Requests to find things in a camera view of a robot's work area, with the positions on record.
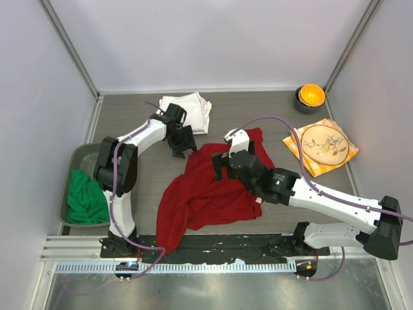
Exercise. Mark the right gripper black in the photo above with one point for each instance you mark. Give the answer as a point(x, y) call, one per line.
point(221, 161)

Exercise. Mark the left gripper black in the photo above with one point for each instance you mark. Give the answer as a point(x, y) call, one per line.
point(189, 143)

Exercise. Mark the red t-shirt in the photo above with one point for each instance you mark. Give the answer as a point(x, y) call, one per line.
point(195, 199)

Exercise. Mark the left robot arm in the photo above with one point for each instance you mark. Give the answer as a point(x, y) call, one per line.
point(116, 172)

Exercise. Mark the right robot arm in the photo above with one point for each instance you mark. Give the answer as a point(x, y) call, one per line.
point(373, 225)

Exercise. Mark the folded white t-shirt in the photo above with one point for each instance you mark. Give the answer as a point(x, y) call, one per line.
point(197, 110)

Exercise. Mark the orange checkered cloth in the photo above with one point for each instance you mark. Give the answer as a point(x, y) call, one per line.
point(315, 169)

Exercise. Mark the embroidered round plate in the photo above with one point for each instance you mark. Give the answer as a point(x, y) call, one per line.
point(325, 145)

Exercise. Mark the grey plastic tray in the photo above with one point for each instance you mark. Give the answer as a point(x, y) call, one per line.
point(83, 158)

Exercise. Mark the orange bowl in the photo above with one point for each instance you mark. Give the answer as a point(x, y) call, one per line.
point(312, 95)

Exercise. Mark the green t-shirt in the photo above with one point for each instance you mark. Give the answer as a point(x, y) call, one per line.
point(86, 201)

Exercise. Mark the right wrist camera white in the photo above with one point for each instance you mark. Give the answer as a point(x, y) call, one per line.
point(238, 139)

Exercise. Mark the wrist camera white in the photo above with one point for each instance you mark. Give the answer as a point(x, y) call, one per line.
point(162, 115)
point(238, 139)

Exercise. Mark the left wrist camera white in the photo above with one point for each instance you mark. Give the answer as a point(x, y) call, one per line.
point(162, 115)

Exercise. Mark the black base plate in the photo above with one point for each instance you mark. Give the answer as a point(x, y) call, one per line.
point(213, 249)

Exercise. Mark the white slotted cable duct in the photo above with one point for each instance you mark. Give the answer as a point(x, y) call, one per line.
point(118, 267)

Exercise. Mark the aluminium rail frame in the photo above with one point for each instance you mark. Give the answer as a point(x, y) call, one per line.
point(89, 247)

